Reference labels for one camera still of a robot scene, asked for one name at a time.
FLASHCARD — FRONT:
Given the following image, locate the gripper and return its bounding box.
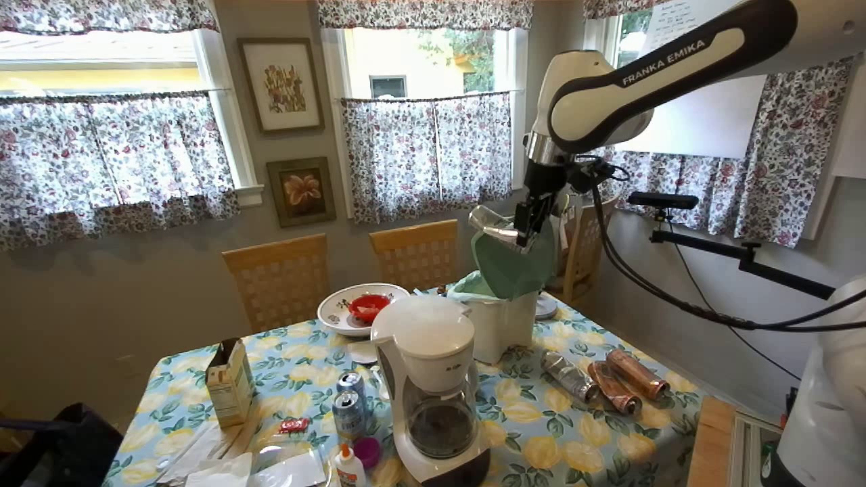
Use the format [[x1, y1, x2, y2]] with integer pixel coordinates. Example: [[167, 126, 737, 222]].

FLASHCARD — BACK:
[[513, 160, 569, 247]]

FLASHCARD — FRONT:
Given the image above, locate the crushed silver can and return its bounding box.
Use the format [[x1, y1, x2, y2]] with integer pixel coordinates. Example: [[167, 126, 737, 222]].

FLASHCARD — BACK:
[[539, 350, 601, 404], [468, 205, 528, 255]]

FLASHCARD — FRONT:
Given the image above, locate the white bin with green bag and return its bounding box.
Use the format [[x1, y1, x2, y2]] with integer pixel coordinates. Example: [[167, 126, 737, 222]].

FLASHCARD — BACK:
[[447, 223, 557, 366]]

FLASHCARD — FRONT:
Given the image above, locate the crushed copper can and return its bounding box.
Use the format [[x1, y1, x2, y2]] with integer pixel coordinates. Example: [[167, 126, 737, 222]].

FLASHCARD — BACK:
[[587, 361, 643, 416], [605, 348, 671, 402]]

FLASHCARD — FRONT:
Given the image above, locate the blue and silver drink can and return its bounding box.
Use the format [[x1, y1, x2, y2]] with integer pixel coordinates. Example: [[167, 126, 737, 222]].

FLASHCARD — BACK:
[[331, 390, 367, 442], [336, 371, 368, 409]]

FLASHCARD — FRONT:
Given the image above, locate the wooden lattice chair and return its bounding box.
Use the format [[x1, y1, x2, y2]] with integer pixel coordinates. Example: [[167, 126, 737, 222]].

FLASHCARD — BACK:
[[369, 219, 460, 294], [221, 233, 332, 334], [549, 192, 620, 306]]

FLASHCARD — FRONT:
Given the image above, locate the floral cafe curtain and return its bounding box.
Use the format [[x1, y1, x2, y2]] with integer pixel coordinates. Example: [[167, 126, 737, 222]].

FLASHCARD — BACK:
[[0, 91, 242, 253], [598, 57, 856, 249], [340, 91, 514, 225]]

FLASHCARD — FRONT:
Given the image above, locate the white coffee maker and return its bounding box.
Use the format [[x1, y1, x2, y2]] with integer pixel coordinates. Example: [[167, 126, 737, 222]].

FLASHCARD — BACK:
[[370, 294, 492, 487]]

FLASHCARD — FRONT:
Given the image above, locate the small red bowl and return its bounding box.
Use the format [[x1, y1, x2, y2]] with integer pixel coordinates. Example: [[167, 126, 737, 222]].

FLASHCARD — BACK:
[[348, 294, 392, 324]]

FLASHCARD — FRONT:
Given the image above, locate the window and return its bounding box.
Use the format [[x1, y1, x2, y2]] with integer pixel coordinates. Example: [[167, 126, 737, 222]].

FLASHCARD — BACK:
[[0, 0, 265, 208], [319, 26, 530, 218]]

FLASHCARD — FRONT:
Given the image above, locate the white paper sheet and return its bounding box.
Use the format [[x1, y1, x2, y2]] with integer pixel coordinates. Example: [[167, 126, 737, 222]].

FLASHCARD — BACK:
[[614, 0, 769, 160]]

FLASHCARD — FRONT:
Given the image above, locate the white paper napkin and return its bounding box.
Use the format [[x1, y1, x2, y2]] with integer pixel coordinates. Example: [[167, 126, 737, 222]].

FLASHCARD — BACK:
[[346, 340, 380, 365]]

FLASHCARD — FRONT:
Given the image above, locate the white floral bowl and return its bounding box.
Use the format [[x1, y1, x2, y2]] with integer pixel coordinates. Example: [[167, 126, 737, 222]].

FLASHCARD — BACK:
[[317, 283, 411, 338]]

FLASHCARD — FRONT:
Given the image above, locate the lemon print tablecloth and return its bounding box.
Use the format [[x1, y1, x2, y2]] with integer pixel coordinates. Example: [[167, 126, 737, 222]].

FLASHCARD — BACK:
[[101, 287, 708, 487]]

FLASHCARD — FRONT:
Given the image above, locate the glass coffee carafe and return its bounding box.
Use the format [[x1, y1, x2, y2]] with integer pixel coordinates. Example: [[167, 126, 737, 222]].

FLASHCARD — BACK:
[[404, 377, 481, 461]]

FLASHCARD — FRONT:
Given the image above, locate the floral curtain valance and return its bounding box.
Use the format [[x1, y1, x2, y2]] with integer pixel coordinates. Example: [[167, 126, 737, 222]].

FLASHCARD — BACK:
[[317, 0, 534, 32], [583, 0, 652, 20], [0, 0, 221, 36]]

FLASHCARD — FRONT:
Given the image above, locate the framed orange flower picture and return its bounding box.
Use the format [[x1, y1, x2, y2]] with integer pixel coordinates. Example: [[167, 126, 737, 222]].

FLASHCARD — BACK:
[[266, 157, 338, 229]]

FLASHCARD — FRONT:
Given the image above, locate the framed flower print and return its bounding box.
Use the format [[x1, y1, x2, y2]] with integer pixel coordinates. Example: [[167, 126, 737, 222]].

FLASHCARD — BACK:
[[236, 37, 326, 135]]

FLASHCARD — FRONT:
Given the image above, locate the purple cap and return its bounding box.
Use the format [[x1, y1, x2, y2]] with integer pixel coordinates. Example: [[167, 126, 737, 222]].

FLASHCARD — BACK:
[[352, 437, 382, 470]]

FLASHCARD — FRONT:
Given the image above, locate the wooden board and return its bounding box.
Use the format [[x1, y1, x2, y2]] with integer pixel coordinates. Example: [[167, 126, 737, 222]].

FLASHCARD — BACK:
[[686, 396, 739, 487]]

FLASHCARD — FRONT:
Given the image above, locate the white glue bottle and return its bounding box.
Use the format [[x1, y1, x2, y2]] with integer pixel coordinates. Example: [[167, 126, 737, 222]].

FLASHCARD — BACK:
[[334, 443, 367, 487]]

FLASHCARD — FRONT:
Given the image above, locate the open milk carton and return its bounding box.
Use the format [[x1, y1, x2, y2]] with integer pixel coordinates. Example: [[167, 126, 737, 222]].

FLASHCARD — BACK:
[[205, 338, 256, 429]]

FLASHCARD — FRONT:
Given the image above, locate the clear plastic bag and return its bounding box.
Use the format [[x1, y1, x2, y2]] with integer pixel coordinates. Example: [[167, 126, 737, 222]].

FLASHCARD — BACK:
[[247, 433, 329, 487]]

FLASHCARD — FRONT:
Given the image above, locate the black bag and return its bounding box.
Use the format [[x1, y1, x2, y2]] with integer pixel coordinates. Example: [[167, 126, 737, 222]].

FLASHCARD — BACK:
[[0, 403, 124, 487]]

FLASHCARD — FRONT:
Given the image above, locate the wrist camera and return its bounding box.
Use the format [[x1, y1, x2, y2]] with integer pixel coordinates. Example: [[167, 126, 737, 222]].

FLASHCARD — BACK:
[[567, 157, 614, 195]]

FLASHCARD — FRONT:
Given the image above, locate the camera on mount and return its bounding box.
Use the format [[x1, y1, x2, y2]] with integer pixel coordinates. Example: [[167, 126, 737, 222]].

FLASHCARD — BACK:
[[626, 191, 837, 302]]

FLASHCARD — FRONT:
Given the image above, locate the black cable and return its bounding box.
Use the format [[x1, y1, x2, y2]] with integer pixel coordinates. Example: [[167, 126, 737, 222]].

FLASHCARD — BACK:
[[666, 218, 804, 381]]

